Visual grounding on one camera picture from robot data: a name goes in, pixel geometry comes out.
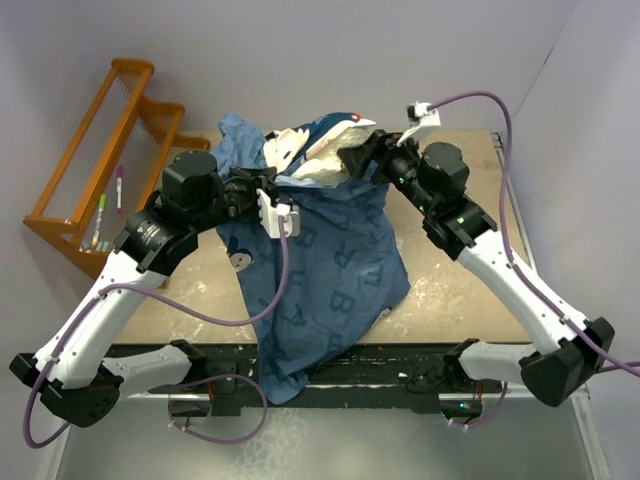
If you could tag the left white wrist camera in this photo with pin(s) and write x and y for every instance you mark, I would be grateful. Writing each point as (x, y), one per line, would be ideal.
(273, 215)

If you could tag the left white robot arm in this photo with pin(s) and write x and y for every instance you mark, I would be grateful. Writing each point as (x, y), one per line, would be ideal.
(72, 375)

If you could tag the green marker pen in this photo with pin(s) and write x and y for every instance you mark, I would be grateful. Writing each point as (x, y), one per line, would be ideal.
(99, 219)

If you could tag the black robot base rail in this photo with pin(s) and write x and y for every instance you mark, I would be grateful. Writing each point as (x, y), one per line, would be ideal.
(367, 376)

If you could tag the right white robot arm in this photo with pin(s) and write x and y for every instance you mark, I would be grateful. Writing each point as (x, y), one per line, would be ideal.
(565, 349)

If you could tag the pink marker pen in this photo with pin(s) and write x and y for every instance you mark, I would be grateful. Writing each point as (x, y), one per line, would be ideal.
(119, 188)

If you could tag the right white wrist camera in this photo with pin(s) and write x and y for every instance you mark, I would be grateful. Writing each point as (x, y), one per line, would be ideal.
(423, 118)

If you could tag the blue cartoon print pillowcase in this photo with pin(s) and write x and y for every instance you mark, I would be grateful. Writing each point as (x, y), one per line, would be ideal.
(317, 294)

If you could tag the orange wooden rack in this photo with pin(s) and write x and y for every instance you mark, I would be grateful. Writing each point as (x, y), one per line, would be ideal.
(122, 126)

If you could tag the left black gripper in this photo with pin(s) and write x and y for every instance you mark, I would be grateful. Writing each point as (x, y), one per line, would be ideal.
(253, 178)

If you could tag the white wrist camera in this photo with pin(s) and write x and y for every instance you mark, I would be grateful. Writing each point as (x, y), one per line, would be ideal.
(423, 118)
(273, 215)

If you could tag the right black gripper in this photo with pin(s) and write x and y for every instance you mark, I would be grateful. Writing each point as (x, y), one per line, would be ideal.
(359, 158)

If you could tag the white quilted pillow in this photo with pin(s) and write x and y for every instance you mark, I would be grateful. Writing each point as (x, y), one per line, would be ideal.
(307, 156)

